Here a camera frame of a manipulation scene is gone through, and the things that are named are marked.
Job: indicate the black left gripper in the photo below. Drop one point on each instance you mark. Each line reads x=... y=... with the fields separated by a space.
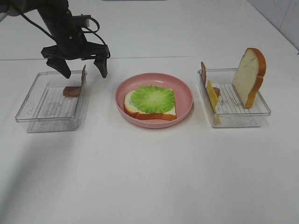
x=72 y=44

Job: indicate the bacon strip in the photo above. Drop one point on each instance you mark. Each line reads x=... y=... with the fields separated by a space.
x=203 y=75
x=74 y=91

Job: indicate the green lettuce leaf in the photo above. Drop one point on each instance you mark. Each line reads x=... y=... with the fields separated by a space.
x=153 y=99

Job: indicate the bread slice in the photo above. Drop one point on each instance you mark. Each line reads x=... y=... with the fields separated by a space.
x=132 y=111
x=249 y=76

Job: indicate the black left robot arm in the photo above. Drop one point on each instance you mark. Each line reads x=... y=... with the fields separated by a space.
x=54 y=18

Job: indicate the left clear plastic container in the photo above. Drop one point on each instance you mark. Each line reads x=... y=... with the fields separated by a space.
x=46 y=109

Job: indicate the clear plastic container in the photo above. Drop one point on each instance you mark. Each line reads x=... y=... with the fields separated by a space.
x=229 y=111
x=46 y=109

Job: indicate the pink round plate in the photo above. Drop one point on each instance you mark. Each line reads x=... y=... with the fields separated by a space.
x=182 y=92

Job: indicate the yellow cheese slice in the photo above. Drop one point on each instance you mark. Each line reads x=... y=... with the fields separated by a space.
x=213 y=94

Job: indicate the right clear plastic container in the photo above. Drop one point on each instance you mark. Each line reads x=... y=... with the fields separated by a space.
x=229 y=111

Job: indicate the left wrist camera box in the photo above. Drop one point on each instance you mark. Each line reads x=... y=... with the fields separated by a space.
x=82 y=21

